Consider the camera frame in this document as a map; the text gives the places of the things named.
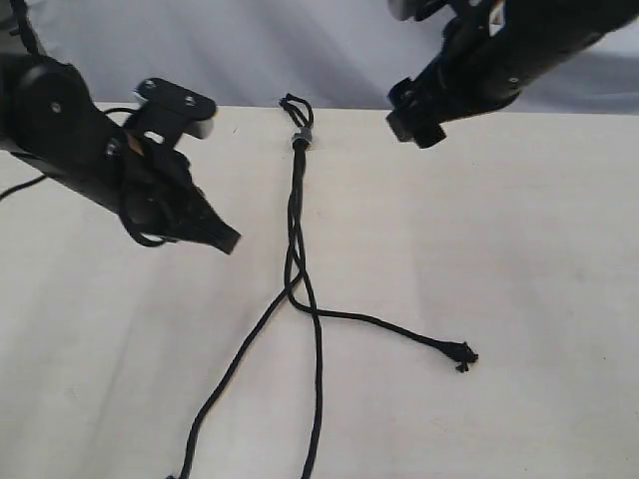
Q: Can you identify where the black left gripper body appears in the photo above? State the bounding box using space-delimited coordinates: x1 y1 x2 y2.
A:
105 134 210 244

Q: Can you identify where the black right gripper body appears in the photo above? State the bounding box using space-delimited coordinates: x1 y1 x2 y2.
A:
413 9 559 120

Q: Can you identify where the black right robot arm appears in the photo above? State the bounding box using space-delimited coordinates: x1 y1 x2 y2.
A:
386 0 638 149

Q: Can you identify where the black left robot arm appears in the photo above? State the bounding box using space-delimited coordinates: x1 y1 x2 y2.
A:
1 54 241 254

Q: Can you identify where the clear tape piece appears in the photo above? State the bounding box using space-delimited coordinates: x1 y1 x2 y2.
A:
292 128 314 150

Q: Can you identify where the white backdrop cloth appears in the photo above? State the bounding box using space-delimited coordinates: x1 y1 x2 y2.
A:
29 0 639 112

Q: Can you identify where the black backdrop stand pole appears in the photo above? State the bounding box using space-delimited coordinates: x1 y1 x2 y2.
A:
7 0 47 56

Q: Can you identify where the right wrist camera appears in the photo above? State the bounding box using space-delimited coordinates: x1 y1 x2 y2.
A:
386 0 472 22

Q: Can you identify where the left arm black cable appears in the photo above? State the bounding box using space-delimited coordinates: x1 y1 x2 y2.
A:
0 107 166 248

